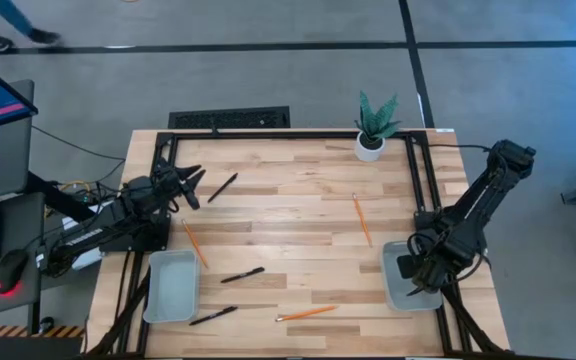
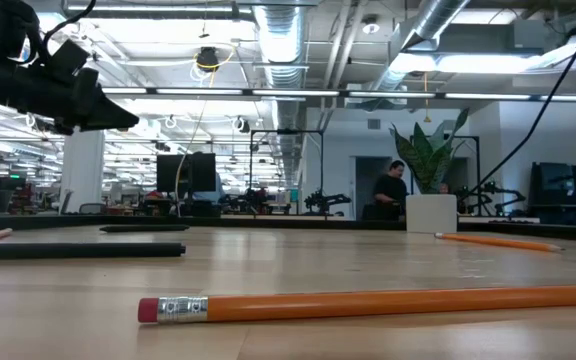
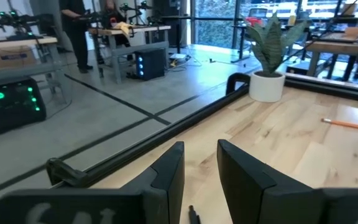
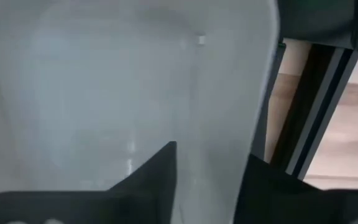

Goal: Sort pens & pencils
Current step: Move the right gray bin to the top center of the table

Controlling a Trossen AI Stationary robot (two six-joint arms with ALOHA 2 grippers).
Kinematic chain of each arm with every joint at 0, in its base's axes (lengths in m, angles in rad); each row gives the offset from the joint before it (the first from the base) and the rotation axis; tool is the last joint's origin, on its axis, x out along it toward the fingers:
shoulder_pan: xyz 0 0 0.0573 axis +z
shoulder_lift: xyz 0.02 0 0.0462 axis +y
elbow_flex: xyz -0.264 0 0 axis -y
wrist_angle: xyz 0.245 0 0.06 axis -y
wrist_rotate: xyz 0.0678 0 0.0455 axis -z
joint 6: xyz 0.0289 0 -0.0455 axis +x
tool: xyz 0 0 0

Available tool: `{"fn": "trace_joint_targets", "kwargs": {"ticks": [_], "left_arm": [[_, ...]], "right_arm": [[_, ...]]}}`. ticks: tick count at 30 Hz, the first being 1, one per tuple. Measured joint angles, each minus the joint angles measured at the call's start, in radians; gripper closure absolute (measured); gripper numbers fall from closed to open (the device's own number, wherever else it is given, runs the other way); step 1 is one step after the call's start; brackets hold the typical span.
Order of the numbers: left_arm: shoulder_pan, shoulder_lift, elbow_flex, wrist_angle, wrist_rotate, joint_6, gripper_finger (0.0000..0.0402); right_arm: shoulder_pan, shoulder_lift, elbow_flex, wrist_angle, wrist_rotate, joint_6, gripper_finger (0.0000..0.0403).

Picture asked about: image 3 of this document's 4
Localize large cardboard box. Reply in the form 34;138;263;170
0;45;39;70

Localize person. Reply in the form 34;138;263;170
99;0;134;62
58;0;94;75

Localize computer tower green lights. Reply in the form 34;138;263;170
0;77;47;135

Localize black standing desk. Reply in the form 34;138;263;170
160;14;198;54

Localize red chair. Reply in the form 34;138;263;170
245;16;263;28

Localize wooden table grey frame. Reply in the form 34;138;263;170
0;36;73;108

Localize wooden table black legs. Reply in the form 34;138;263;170
305;29;358;82

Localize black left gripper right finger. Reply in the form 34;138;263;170
218;139;358;224

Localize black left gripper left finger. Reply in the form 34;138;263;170
0;141;185;224

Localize orange pencil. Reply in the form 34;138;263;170
321;117;358;134

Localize snake plant white pot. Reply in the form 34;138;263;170
242;12;307;103

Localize computer tower blue lights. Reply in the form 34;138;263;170
134;49;167;82

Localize black aluminium table frame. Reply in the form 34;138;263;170
45;72;358;190

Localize black pen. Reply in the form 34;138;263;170
187;204;202;224

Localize small white box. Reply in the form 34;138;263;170
168;52;188;62

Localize wooden workbench grey legs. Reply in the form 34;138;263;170
88;24;172;85

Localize yellow cloth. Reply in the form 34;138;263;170
112;21;134;39

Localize small cardboard box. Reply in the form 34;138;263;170
342;26;358;39

